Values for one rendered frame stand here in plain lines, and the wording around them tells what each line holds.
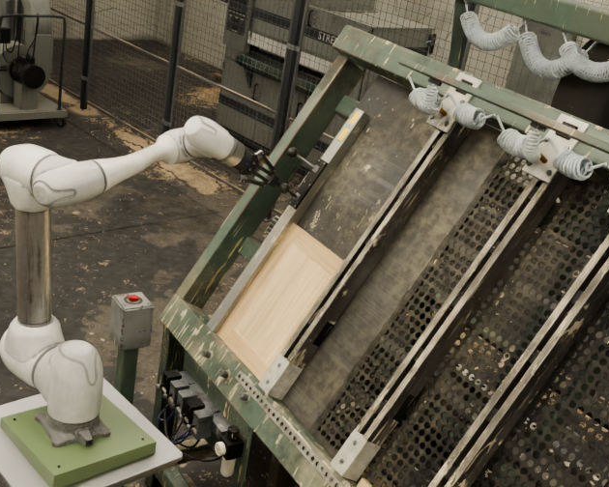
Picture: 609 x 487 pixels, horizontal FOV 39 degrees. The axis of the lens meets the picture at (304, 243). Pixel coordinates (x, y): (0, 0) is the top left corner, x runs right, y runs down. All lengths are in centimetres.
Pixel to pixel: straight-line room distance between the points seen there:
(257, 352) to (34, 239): 85
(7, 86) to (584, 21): 586
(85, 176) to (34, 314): 51
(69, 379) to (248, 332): 70
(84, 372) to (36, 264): 35
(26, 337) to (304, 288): 90
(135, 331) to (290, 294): 61
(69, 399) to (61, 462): 18
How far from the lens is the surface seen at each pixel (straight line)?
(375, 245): 271
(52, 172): 240
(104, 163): 248
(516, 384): 231
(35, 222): 257
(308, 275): 290
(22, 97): 791
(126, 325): 316
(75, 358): 260
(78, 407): 265
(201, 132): 272
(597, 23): 305
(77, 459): 264
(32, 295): 267
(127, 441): 272
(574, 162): 227
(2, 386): 436
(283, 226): 305
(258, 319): 299
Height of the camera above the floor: 244
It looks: 23 degrees down
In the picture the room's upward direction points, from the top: 10 degrees clockwise
